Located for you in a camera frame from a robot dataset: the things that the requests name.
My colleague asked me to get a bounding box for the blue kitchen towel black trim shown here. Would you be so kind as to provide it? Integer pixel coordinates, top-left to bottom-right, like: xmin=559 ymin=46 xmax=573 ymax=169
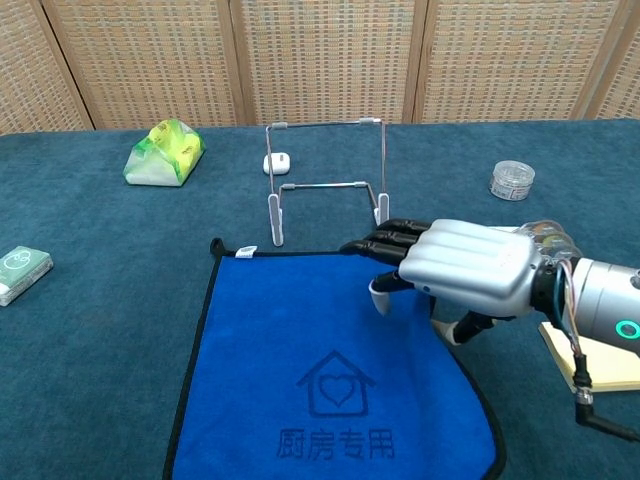
xmin=162 ymin=237 xmax=507 ymax=480

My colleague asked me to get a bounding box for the metal wire stand rack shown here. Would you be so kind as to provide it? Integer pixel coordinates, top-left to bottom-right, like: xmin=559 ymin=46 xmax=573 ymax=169
xmin=264 ymin=117 xmax=390 ymax=247

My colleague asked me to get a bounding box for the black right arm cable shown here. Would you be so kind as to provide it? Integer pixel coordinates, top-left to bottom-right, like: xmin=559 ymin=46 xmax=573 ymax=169
xmin=552 ymin=259 xmax=640 ymax=444

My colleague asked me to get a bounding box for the pale yellow sticky notepad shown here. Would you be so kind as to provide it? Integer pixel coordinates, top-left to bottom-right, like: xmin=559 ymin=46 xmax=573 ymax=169
xmin=538 ymin=319 xmax=640 ymax=396

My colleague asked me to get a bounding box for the green yellow tissue pack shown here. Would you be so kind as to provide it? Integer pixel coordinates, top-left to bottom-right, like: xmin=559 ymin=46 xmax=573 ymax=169
xmin=122 ymin=119 xmax=207 ymax=188

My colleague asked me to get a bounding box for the small green white box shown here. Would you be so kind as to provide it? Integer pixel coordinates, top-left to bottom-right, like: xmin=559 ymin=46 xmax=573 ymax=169
xmin=0 ymin=245 xmax=54 ymax=307

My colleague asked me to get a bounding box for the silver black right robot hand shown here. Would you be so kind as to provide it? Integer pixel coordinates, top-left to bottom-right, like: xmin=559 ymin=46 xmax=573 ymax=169
xmin=339 ymin=218 xmax=544 ymax=347

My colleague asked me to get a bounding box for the white earbuds case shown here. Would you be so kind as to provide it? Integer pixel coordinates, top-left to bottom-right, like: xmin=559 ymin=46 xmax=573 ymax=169
xmin=262 ymin=152 xmax=292 ymax=175

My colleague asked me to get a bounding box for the clear round plastic jar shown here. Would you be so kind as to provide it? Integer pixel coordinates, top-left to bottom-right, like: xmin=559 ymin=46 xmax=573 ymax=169
xmin=488 ymin=160 xmax=536 ymax=203

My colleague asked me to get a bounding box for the woven bamboo folding screen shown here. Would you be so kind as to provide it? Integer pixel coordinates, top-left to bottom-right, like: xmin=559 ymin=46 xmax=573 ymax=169
xmin=0 ymin=0 xmax=640 ymax=135

